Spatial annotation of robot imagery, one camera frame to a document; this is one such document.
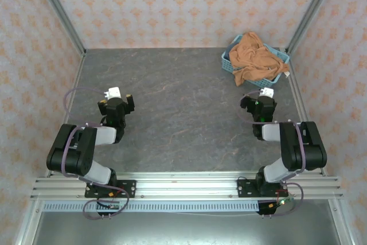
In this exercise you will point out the orange printed t-shirt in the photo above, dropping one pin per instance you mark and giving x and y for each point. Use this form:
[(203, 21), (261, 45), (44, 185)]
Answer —
[(255, 58)]

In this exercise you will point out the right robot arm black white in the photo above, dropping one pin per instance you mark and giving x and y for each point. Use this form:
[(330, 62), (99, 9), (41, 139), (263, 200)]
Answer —
[(301, 147)]

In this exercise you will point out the light blue plastic basket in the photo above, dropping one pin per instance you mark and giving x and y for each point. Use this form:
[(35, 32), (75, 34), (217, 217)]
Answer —
[(229, 65)]

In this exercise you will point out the small right circuit board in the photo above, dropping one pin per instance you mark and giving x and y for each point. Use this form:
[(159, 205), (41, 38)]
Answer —
[(284, 201)]

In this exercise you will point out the small circuit board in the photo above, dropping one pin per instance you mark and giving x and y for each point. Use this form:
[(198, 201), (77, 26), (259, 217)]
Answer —
[(284, 201), (112, 206)]

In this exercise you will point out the small left circuit board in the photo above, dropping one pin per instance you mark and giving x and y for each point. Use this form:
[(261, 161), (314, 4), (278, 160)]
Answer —
[(112, 206)]

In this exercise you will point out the aluminium cross beam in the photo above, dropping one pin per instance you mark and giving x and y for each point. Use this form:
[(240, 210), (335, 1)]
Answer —
[(186, 186)]

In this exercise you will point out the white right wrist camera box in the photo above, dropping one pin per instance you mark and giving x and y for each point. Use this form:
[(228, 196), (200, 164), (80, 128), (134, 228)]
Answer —
[(267, 92)]

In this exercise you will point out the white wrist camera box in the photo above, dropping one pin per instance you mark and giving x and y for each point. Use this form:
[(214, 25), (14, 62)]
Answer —
[(113, 92), (267, 92)]

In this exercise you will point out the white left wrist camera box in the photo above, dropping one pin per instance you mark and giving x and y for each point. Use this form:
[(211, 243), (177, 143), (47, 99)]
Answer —
[(113, 92)]

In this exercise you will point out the aluminium side rail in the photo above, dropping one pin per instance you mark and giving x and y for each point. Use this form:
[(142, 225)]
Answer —
[(76, 84), (298, 95)]

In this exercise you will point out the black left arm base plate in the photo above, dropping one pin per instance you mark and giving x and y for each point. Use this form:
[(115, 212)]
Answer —
[(129, 186)]

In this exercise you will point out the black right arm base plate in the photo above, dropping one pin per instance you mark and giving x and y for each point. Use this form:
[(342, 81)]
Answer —
[(245, 187)]

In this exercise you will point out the aluminium corner post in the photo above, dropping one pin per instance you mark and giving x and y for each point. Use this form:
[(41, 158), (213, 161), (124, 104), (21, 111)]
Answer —
[(311, 12), (61, 15)]

